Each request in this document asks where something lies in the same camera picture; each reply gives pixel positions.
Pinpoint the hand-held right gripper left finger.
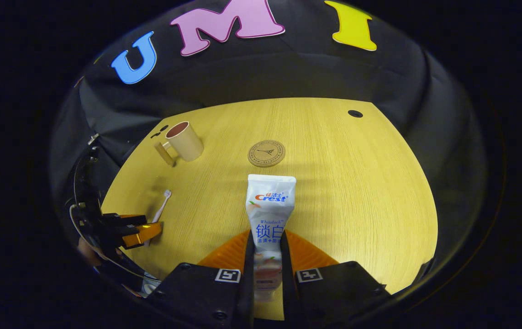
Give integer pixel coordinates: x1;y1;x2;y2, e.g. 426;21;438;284
147;230;256;329

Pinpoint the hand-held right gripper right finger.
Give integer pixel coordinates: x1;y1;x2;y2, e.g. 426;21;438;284
280;228;391;329

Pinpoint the pink toothbrush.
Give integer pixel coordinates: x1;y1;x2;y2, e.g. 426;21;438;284
144;190;172;247

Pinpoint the white toothpaste tube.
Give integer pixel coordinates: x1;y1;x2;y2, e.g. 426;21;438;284
245;174;297;302

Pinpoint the beige cup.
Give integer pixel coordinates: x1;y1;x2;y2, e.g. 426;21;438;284
153;121;205;167

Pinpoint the round brown coaster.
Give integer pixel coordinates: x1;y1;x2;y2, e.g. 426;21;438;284
248;140;286;168

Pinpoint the wooden desktop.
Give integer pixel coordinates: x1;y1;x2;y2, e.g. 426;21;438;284
101;97;438;320

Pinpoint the black backdrop cloth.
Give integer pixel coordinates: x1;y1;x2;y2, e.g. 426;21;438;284
51;0;490;284

